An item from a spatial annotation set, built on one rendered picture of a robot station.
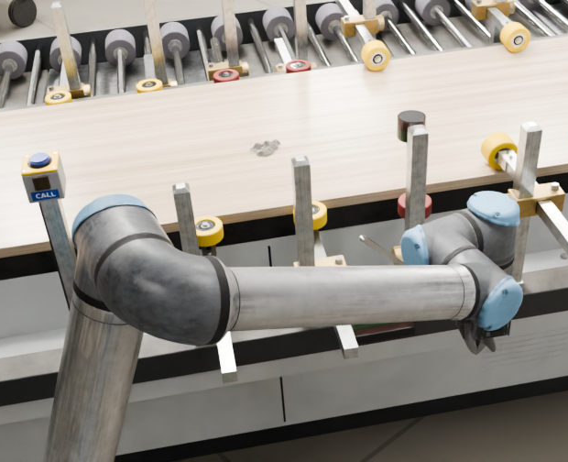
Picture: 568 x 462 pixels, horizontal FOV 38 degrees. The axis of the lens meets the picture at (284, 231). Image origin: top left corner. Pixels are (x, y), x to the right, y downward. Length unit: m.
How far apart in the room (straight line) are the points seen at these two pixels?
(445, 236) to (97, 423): 0.64
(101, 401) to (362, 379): 1.32
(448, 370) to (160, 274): 1.61
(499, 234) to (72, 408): 0.76
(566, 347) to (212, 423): 1.08
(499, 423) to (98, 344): 1.74
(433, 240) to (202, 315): 0.52
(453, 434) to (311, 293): 1.59
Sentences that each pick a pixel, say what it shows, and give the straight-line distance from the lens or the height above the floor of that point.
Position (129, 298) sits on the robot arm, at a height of 1.37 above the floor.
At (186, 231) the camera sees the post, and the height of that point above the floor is 1.02.
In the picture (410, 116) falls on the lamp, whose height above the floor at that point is 1.18.
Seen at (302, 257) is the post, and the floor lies 0.90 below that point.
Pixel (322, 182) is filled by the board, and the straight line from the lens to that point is 2.07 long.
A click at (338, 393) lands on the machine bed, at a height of 0.20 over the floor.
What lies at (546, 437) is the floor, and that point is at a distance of 2.70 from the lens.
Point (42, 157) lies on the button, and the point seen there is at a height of 1.23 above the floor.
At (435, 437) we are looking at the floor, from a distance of 2.65.
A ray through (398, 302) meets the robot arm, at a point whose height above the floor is 1.23.
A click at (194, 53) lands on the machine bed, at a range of 3.28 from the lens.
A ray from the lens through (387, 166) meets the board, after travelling 2.13.
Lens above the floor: 2.03
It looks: 36 degrees down
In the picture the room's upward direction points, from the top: 4 degrees counter-clockwise
